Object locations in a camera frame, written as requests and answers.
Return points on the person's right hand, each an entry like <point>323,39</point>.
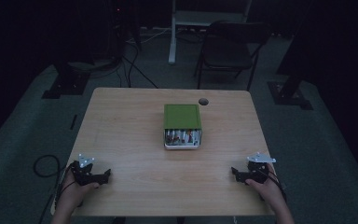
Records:
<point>270,189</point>

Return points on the person's left hand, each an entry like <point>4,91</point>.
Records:
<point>71,193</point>

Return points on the dark round table grommet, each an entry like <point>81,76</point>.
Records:
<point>203,101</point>

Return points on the black stand with base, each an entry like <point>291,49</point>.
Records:
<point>289,93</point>
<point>66,84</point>

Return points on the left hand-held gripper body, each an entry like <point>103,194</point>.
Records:
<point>85,175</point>

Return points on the white metal desk frame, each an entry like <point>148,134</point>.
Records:
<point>172,37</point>

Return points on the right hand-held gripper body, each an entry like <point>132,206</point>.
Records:
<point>258,171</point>

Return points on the pile of small sachets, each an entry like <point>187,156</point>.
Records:
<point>181,137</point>

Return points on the small black strip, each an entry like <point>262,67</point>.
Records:
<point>73,122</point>

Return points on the black folding chair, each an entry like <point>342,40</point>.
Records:
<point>227,53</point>

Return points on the green drawer box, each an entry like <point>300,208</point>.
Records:
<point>182,116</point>

